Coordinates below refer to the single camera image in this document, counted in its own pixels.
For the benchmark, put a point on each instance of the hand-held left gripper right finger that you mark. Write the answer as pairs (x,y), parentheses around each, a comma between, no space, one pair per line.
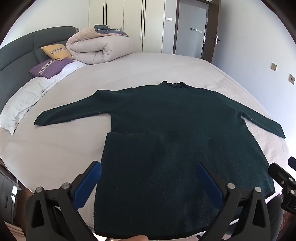
(210,185)

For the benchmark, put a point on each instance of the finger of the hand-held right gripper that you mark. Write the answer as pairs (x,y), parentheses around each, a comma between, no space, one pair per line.
(278,172)
(292,161)

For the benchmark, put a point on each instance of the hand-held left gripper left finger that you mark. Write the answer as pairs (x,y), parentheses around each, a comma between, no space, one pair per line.
(87,185)

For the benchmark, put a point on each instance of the dark green sweater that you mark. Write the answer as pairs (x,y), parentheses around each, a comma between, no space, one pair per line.
(173,127)

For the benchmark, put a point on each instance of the person's grey trousers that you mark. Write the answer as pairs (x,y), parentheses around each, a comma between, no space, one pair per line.
(276,215)

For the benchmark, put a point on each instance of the dark nightstand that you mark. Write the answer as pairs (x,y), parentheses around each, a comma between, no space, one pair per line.
(7,192)

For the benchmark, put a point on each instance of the white pillow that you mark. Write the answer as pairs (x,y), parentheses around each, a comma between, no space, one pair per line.
(20,99)

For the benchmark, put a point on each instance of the pale lavender pillow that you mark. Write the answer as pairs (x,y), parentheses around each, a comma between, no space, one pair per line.
(71,67)

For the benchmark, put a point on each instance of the purple pillow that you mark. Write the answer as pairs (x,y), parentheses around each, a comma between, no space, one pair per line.
(49,68)

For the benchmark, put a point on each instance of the yellow pillow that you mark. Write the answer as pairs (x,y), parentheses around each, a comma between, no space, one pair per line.
(56,52)

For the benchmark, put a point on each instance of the rolled beige duvet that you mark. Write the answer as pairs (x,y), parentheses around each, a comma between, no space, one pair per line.
(99,46)

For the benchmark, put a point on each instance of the grey upholstered headboard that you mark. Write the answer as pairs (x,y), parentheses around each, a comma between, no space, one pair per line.
(18,55)

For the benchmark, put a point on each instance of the grey blue blanket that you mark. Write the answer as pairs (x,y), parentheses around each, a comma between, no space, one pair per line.
(108,29)

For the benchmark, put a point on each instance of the brown wooden door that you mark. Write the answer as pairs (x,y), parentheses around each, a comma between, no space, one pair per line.
(214,18)

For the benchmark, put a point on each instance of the cream wardrobe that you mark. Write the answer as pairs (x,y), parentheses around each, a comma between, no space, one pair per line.
(129,23)

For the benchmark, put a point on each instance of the wall socket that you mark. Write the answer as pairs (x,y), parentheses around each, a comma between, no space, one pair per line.
(274,66)
(292,79)

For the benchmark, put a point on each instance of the hallway wall panel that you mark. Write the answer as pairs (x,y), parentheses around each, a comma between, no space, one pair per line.
(196,30)

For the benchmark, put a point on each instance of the brown door frame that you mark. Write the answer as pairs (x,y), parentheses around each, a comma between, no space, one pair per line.
(176,27)

